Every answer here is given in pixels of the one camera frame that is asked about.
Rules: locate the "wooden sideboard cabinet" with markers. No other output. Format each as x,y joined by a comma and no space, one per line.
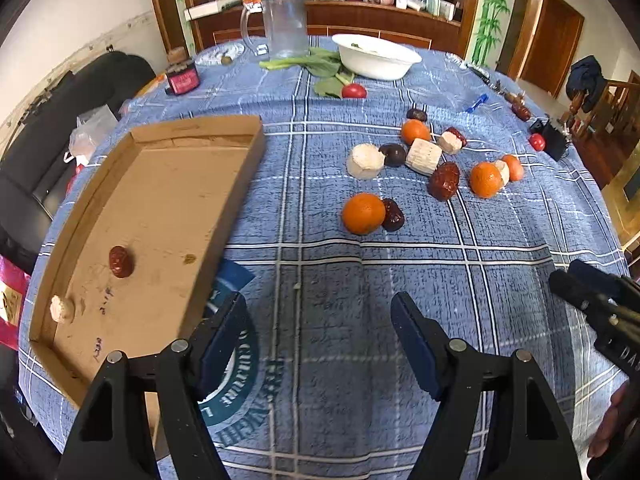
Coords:
328,18

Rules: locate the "dark red date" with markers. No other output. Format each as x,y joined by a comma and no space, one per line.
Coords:
394,217
417,114

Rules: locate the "white round chunk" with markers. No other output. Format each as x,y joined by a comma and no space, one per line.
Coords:
365,161

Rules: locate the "red date beside chunk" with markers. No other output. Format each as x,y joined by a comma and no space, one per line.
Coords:
458,135

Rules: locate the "clear plastic bag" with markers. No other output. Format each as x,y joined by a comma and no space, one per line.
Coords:
92,128

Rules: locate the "orange tangerine front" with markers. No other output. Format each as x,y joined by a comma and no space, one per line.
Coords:
363,214

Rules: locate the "brown cardboard tray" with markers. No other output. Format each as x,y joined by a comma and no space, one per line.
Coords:
169,193

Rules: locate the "small white chunk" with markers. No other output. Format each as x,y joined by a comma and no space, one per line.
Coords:
62,310
504,171
450,143

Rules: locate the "dark red date front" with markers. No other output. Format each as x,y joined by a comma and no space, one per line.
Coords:
394,217

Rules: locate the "red cherry tomato near greens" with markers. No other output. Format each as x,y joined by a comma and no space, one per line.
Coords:
354,91

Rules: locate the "green leafy vegetable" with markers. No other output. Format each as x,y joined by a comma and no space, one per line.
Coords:
332,75

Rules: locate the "white plastic bowl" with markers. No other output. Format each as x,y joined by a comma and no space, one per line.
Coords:
375,58

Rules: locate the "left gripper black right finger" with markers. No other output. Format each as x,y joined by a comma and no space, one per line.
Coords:
527,438

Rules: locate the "person's right hand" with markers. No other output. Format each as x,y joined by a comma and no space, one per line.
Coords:
602,437

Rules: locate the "dark red date far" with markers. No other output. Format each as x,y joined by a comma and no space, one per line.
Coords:
417,114

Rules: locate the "pink labelled dark jar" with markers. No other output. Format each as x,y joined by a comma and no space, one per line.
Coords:
182,78

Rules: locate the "wooden door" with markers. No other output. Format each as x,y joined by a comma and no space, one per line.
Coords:
554,44

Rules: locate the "large white block chunk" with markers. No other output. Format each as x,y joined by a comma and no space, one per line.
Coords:
423,157

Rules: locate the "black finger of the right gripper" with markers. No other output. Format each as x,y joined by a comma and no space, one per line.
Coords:
621,289
578,295

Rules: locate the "red date in tray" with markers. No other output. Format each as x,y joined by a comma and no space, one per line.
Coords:
120,262

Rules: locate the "black sofa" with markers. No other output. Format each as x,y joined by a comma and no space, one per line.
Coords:
34,174

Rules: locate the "red cherry tomato near cup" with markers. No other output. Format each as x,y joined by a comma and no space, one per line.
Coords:
537,142

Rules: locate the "dark plum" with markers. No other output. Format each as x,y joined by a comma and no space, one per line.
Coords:
394,154

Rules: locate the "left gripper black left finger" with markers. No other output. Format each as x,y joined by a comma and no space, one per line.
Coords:
111,438

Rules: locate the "blue marker pen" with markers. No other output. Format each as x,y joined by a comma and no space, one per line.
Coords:
479,101

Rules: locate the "blue plaid tablecloth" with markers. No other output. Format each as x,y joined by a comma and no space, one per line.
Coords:
321,389

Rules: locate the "red date near table edge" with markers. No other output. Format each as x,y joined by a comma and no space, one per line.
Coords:
521,111

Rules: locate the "small white chunk in tray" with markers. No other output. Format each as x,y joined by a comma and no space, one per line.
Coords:
62,310

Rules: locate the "wrinkled red date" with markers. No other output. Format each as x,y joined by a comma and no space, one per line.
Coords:
444,181

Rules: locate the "small orange tangerine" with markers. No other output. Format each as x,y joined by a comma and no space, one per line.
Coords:
516,170

